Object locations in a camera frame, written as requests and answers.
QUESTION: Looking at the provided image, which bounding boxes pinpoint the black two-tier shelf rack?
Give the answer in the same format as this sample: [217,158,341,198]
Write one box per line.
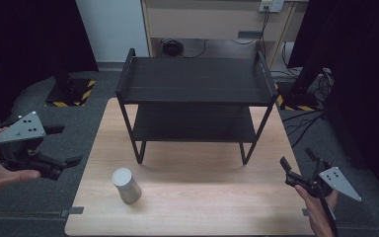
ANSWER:
[115,47,280,166]

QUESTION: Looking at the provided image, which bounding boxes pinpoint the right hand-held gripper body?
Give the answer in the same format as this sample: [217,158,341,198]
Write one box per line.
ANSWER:
[285,161,363,202]

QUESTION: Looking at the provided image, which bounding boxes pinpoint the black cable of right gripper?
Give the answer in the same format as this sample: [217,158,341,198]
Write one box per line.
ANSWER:
[319,196,340,237]

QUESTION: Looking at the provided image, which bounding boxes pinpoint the bundle of white cables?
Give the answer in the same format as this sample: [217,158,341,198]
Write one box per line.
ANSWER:
[308,67,336,102]

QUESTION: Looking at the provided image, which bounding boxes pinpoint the grey tape strip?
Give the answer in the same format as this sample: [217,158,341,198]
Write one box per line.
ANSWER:
[60,205,85,218]

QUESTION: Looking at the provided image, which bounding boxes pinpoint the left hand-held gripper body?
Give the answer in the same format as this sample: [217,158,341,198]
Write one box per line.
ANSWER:
[0,111,47,172]

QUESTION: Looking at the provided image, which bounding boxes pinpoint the white cylindrical can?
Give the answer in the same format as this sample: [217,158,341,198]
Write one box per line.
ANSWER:
[112,167,142,205]

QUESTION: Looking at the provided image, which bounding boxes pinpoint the stand base with hazard stripes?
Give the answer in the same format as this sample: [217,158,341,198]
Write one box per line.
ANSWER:
[44,73,97,108]
[274,82,319,113]

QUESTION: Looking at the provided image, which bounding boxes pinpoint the black curtain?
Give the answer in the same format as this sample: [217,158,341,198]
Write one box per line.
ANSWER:
[287,0,379,205]
[0,0,99,132]

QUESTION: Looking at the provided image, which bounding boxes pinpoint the person's right hand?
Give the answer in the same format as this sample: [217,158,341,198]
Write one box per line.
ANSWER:
[294,184,340,237]

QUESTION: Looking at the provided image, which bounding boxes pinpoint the black floor cables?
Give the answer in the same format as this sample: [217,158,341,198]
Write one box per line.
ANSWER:
[280,110,328,149]

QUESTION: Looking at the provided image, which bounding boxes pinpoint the coiled black cable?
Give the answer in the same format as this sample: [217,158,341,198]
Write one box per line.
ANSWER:
[160,38,209,59]

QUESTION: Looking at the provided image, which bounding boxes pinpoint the white wall socket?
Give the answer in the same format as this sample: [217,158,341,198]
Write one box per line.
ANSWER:
[258,0,285,14]

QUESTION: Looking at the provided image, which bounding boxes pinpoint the black cable from socket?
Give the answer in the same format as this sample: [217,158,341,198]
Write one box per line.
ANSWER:
[230,6,271,55]

